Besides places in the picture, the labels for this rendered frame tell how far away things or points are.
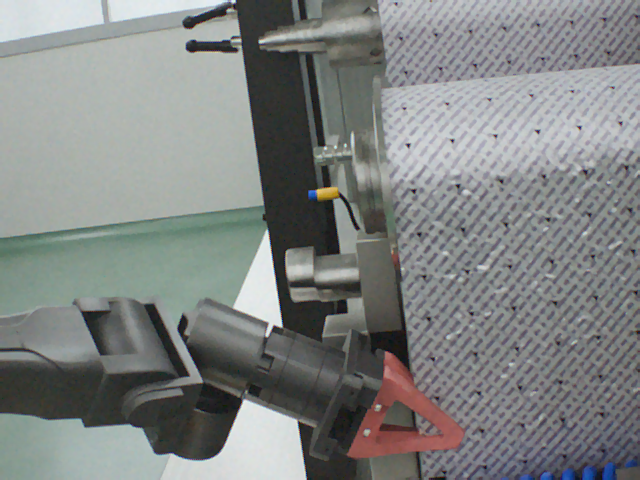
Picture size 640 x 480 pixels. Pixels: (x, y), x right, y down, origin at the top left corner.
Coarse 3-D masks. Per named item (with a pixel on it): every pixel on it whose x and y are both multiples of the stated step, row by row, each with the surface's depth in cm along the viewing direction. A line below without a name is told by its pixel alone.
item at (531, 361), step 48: (432, 288) 89; (480, 288) 88; (528, 288) 88; (576, 288) 88; (624, 288) 88; (432, 336) 90; (480, 336) 89; (528, 336) 89; (576, 336) 89; (624, 336) 89; (432, 384) 90; (480, 384) 90; (528, 384) 90; (576, 384) 90; (624, 384) 90; (432, 432) 91; (480, 432) 91; (528, 432) 91; (576, 432) 91; (624, 432) 90
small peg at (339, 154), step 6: (342, 144) 93; (348, 144) 93; (318, 150) 93; (324, 150) 93; (330, 150) 93; (336, 150) 93; (342, 150) 93; (348, 150) 93; (318, 156) 93; (324, 156) 93; (330, 156) 93; (336, 156) 93; (342, 156) 93; (348, 156) 93; (318, 162) 93; (324, 162) 93; (330, 162) 93; (336, 162) 93; (342, 162) 93; (348, 162) 93
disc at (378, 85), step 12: (384, 132) 88; (384, 144) 87; (384, 156) 86; (384, 168) 86; (384, 180) 86; (384, 192) 86; (396, 240) 88; (396, 252) 88; (396, 264) 89; (396, 276) 91
